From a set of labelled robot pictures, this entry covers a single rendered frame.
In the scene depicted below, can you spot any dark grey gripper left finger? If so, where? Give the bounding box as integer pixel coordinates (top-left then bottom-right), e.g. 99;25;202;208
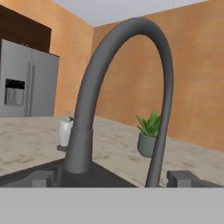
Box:
0;170;58;188

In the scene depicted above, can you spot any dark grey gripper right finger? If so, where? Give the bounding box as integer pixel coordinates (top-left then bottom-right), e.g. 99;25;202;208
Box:
166;170;224;188

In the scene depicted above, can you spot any dark sink basin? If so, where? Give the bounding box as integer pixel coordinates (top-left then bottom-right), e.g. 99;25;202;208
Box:
0;157;138;188

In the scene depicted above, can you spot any white soap dispenser bottle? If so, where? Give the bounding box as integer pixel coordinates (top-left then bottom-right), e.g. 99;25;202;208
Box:
56;110;74;148

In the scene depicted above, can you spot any green plant in grey pot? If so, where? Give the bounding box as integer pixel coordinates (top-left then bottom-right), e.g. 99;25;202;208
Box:
136;109;162;158

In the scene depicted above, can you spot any silver fridge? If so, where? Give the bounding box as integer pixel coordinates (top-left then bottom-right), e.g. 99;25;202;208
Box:
0;38;60;118

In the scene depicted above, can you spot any dark grey curved tap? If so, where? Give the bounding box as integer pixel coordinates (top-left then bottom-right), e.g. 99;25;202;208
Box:
63;17;175;188

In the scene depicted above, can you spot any dark brown wall cupboard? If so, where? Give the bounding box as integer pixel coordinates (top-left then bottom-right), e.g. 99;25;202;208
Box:
0;4;53;54

